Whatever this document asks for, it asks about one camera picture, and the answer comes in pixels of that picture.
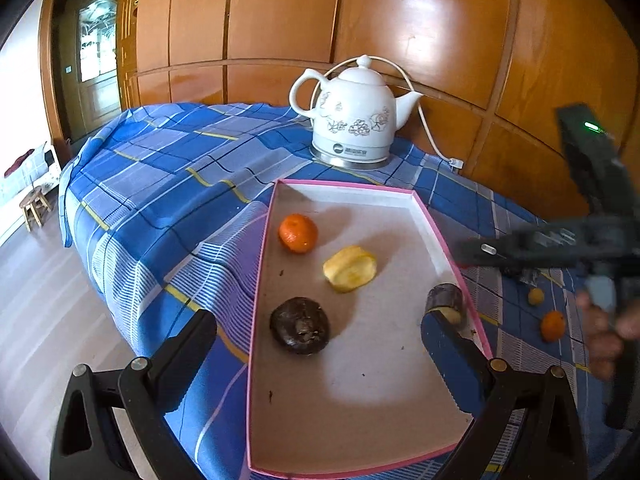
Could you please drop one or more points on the yellow peeled fruit piece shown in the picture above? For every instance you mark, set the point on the yellow peeled fruit piece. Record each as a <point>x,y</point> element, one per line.
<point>350,268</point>

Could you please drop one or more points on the blue plaid tablecloth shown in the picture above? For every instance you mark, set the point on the blue plaid tablecloth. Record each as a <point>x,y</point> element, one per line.
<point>167,207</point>

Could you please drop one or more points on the dark brown dried fruit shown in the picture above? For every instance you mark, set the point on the dark brown dried fruit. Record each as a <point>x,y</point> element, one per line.
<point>300,325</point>

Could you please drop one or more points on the pink-rimmed white tray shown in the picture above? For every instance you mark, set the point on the pink-rimmed white tray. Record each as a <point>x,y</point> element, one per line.
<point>372,400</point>

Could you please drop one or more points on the white ceramic electric kettle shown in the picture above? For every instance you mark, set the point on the white ceramic electric kettle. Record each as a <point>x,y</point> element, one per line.
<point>356,116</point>

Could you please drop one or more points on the small orange tangerine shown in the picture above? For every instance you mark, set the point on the small orange tangerine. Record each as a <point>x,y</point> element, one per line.
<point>298,233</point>

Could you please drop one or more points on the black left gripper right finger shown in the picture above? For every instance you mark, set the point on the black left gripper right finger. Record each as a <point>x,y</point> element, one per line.
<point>549,443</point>

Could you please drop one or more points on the small tan round fruit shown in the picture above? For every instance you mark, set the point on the small tan round fruit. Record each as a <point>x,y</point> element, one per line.
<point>535,297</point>

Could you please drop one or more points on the person's right hand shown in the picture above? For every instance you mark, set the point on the person's right hand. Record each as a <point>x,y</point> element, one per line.
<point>605,342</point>

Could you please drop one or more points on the wooden wardrobe panels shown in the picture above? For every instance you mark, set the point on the wooden wardrobe panels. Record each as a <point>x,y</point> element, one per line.
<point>491,72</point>

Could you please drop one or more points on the small wooden stool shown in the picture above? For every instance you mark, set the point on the small wooden stool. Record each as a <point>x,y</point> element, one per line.
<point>35,207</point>

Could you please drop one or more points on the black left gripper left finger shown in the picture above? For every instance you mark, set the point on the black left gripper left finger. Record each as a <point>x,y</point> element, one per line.
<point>87,442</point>

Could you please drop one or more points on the white low cabinet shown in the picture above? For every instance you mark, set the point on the white low cabinet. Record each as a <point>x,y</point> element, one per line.
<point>39,168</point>

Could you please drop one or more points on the wooden glass-panel door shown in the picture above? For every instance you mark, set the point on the wooden glass-panel door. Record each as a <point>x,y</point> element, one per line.
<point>84,66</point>

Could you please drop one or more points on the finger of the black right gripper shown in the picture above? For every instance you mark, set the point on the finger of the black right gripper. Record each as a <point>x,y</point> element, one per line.
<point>500,252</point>

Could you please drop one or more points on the large orange with stem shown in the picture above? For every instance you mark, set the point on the large orange with stem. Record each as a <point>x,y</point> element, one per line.
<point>552,327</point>

